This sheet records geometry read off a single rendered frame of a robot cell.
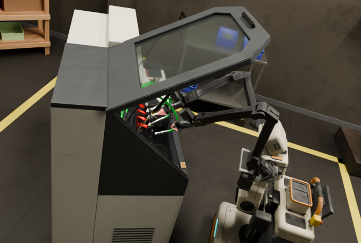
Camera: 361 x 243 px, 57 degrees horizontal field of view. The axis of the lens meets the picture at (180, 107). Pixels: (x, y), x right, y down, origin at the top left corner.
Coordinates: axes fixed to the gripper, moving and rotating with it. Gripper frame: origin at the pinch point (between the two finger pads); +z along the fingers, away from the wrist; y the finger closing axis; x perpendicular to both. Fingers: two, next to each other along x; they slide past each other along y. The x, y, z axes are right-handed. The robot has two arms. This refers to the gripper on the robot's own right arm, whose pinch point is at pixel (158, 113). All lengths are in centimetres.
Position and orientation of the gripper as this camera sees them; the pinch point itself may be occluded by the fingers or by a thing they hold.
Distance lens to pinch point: 227.4
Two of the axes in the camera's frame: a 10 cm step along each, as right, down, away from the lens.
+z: -8.4, 4.0, 3.5
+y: -5.3, -7.4, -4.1
